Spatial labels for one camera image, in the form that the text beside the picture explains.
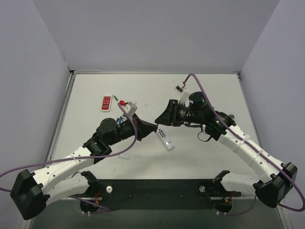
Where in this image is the white remote back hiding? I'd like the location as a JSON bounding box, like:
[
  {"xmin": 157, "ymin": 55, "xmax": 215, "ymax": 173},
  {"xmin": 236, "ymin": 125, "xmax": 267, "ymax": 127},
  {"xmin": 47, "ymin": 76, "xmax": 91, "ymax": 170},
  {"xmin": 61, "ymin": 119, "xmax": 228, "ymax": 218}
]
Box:
[{"xmin": 156, "ymin": 128, "xmax": 175, "ymax": 151}]

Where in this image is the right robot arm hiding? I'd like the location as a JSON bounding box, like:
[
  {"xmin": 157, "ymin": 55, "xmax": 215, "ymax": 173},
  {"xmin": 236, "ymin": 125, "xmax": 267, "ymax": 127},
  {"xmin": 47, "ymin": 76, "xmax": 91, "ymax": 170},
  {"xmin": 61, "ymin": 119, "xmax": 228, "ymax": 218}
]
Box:
[{"xmin": 155, "ymin": 92, "xmax": 297, "ymax": 208}]

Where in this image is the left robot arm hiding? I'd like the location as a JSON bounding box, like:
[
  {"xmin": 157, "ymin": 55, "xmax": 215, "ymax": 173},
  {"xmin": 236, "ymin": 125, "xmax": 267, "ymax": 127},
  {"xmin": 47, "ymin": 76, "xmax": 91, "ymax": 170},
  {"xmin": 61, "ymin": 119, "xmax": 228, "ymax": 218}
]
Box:
[{"xmin": 10, "ymin": 114, "xmax": 158, "ymax": 220}]

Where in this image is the red and white remote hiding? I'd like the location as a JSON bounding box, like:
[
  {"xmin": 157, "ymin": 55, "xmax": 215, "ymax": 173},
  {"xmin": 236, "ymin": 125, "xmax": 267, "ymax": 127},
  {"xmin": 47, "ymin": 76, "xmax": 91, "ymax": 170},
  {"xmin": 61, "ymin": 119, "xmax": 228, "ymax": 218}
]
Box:
[{"xmin": 101, "ymin": 94, "xmax": 112, "ymax": 112}]

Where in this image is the white air conditioner remote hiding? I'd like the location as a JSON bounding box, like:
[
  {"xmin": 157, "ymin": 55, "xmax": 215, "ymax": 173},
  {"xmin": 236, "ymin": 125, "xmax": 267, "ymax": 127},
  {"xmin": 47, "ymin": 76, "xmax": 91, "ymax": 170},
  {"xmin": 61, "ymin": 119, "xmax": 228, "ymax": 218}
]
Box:
[{"xmin": 228, "ymin": 114, "xmax": 235, "ymax": 120}]

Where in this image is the white battery cover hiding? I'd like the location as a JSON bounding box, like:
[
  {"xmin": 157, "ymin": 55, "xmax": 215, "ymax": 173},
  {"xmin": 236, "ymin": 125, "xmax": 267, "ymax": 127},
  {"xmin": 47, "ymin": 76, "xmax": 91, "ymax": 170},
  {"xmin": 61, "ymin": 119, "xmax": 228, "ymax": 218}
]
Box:
[{"xmin": 118, "ymin": 154, "xmax": 130, "ymax": 160}]

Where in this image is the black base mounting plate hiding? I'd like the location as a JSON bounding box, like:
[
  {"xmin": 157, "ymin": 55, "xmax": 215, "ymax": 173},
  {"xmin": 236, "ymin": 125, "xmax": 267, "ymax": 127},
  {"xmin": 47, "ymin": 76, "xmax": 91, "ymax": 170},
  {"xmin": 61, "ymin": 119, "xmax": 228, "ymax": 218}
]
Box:
[{"xmin": 80, "ymin": 179, "xmax": 240, "ymax": 210}]

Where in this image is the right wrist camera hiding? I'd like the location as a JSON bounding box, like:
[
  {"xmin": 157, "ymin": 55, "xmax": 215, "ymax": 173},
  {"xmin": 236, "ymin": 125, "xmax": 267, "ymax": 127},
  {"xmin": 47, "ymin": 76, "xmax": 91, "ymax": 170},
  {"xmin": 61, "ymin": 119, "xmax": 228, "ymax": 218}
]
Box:
[{"xmin": 175, "ymin": 83, "xmax": 190, "ymax": 104}]

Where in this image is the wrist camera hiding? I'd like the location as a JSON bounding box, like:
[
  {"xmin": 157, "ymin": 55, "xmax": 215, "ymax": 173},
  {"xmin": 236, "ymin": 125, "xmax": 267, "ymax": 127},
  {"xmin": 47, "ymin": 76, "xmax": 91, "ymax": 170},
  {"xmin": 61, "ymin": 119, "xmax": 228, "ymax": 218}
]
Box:
[
  {"xmin": 175, "ymin": 83, "xmax": 190, "ymax": 104},
  {"xmin": 119, "ymin": 100, "xmax": 137, "ymax": 117}
]

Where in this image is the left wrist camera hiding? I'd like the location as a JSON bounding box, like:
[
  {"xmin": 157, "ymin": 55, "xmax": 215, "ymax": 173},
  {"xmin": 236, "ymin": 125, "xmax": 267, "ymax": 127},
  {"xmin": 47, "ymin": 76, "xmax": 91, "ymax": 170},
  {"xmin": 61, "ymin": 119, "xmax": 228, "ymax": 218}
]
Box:
[{"xmin": 119, "ymin": 100, "xmax": 137, "ymax": 117}]

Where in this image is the aluminium table edge rail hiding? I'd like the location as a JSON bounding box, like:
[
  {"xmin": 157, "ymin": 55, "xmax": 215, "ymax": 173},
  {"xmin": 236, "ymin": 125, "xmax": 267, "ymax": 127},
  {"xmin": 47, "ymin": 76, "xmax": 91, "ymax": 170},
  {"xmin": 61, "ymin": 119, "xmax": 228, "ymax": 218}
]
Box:
[{"xmin": 46, "ymin": 71, "xmax": 75, "ymax": 161}]

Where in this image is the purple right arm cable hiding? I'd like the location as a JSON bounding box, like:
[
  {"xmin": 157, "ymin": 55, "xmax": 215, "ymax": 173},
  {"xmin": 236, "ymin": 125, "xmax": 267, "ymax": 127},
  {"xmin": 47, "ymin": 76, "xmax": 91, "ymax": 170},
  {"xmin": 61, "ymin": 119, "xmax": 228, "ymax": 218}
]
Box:
[{"xmin": 182, "ymin": 73, "xmax": 305, "ymax": 215}]

